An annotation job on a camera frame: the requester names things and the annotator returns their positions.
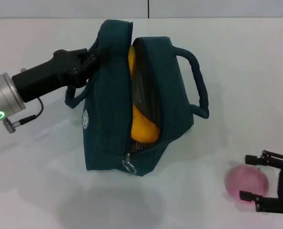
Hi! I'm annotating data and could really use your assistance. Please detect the yellow banana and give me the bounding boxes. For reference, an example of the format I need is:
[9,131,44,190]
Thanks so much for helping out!
[128,45,161,143]

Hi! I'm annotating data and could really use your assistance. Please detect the dark teal fabric bag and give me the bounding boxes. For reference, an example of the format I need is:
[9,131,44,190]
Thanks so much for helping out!
[64,19,209,177]

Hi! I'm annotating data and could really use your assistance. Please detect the pink peach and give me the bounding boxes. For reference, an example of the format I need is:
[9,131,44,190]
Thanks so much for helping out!
[224,165,269,203]

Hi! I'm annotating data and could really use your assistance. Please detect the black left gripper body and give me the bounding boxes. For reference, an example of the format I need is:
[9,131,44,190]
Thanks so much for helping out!
[11,49,95,104]

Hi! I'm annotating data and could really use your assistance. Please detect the clear container with blue lid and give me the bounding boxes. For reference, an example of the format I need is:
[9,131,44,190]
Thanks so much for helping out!
[131,42,166,127]

